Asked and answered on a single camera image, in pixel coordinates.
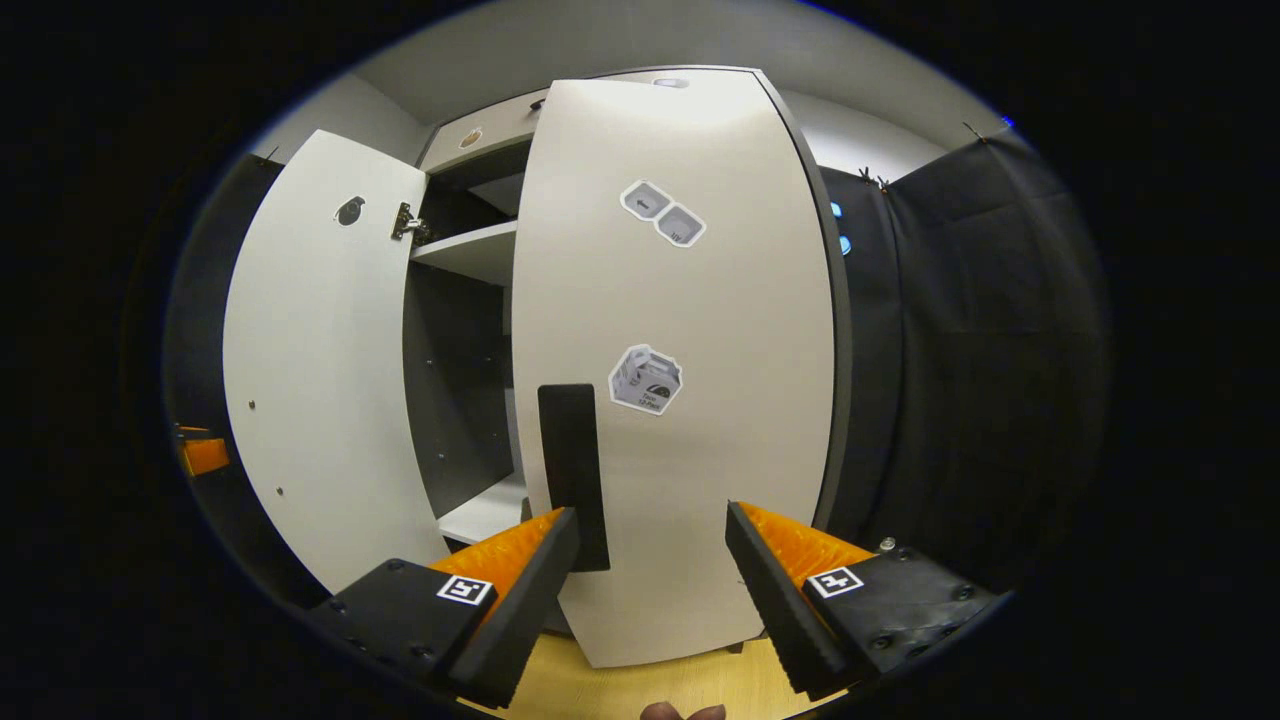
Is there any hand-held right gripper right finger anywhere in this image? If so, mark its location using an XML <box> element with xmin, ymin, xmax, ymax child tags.
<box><xmin>725</xmin><ymin>500</ymin><xmax>1001</xmax><ymax>701</ymax></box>

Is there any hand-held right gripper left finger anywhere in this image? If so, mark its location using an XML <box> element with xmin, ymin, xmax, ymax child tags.
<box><xmin>305</xmin><ymin>507</ymin><xmax>581</xmax><ymax>709</ymax></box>

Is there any white cabinet door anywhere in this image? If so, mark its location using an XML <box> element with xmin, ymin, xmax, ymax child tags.
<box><xmin>510</xmin><ymin>68</ymin><xmax>851</xmax><ymax>669</ymax></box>
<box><xmin>222</xmin><ymin>130</ymin><xmax>451</xmax><ymax>596</ymax></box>

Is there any white shoe cabinet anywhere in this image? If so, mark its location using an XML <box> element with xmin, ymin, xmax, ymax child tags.
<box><xmin>400</xmin><ymin>65</ymin><xmax>853</xmax><ymax>549</ymax></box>

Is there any white cabinet shelf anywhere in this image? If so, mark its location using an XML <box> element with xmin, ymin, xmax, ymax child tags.
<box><xmin>410</xmin><ymin>220</ymin><xmax>521</xmax><ymax>288</ymax></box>
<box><xmin>437</xmin><ymin>472</ymin><xmax>531</xmax><ymax>546</ymax></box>

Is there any black backdrop cloth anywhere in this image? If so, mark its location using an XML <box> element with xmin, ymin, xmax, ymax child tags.
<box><xmin>820</xmin><ymin>125</ymin><xmax>1116</xmax><ymax>601</ymax></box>

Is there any black door handle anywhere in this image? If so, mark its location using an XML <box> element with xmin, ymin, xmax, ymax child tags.
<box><xmin>538</xmin><ymin>383</ymin><xmax>611</xmax><ymax>573</ymax></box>

